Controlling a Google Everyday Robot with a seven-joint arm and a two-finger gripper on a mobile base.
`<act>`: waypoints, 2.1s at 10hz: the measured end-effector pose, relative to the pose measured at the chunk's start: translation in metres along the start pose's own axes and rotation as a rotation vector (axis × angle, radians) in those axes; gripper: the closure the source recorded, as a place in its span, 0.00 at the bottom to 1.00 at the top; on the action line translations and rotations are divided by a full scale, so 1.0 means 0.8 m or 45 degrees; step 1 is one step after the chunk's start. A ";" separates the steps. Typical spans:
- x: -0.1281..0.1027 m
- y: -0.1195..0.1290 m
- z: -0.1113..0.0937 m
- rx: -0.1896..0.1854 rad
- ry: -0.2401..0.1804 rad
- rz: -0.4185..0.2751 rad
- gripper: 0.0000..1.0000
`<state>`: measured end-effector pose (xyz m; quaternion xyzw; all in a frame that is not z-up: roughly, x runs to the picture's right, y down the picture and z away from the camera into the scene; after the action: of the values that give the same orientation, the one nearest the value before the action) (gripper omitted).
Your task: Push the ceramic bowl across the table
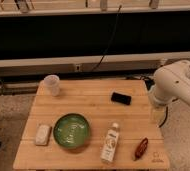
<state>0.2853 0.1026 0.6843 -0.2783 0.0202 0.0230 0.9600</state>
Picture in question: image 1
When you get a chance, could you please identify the white sponge block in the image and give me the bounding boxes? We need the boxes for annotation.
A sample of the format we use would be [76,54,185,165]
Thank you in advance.
[35,124,51,146]

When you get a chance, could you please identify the green ceramic bowl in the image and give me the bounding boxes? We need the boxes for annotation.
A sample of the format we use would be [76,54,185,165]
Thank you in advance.
[53,113,91,149]

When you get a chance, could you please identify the black rectangular phone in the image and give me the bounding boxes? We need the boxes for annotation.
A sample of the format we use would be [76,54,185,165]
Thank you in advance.
[111,92,131,105]

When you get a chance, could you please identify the white plastic bottle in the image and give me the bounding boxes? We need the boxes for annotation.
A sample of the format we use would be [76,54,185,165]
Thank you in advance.
[101,123,119,163]

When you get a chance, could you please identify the black hanging cable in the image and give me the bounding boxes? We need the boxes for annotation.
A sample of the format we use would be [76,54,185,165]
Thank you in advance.
[89,4,123,73]

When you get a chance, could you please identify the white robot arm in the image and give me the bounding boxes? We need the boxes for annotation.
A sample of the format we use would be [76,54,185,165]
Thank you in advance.
[148,60,190,124]

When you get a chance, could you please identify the blue black device on floor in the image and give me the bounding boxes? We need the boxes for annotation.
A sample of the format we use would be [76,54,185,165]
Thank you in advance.
[142,77,154,89]

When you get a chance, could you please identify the white wall outlet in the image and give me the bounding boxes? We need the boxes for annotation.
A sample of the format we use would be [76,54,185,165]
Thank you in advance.
[76,64,81,72]

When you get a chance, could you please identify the clear plastic cup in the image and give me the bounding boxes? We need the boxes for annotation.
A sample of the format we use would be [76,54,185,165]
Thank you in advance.
[44,75,60,96]

